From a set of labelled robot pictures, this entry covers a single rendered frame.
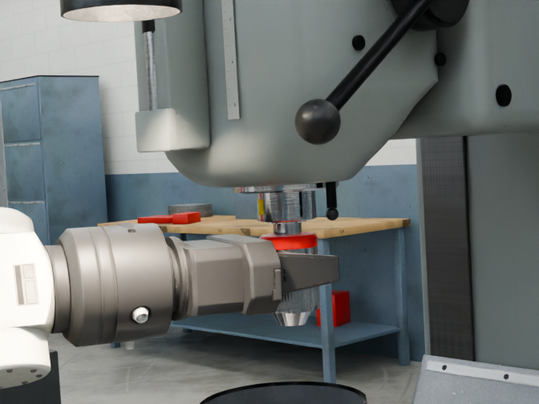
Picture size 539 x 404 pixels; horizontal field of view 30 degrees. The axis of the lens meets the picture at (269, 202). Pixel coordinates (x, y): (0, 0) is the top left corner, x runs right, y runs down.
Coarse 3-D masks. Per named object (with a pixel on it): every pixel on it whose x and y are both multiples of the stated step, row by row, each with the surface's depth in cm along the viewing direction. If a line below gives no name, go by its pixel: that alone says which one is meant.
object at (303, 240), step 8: (304, 232) 82; (312, 232) 81; (272, 240) 79; (280, 240) 79; (288, 240) 79; (296, 240) 79; (304, 240) 79; (312, 240) 80; (280, 248) 79; (288, 248) 79; (296, 248) 79
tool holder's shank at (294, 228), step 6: (270, 222) 80; (276, 222) 80; (282, 222) 79; (288, 222) 79; (294, 222) 79; (300, 222) 80; (276, 228) 80; (282, 228) 80; (288, 228) 80; (294, 228) 80; (300, 228) 80; (276, 234) 80; (282, 234) 80; (288, 234) 80; (294, 234) 80
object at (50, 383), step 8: (56, 352) 120; (56, 360) 119; (56, 368) 119; (48, 376) 118; (56, 376) 119; (32, 384) 117; (40, 384) 118; (48, 384) 118; (56, 384) 119; (0, 392) 113; (8, 392) 114; (16, 392) 115; (24, 392) 116; (32, 392) 117; (40, 392) 118; (48, 392) 118; (56, 392) 119; (0, 400) 113; (8, 400) 114; (16, 400) 115; (24, 400) 116; (32, 400) 117; (40, 400) 118; (48, 400) 118; (56, 400) 119
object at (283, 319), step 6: (306, 312) 80; (276, 318) 81; (282, 318) 80; (288, 318) 80; (294, 318) 80; (300, 318) 80; (306, 318) 81; (282, 324) 80; (288, 324) 80; (294, 324) 80; (300, 324) 80
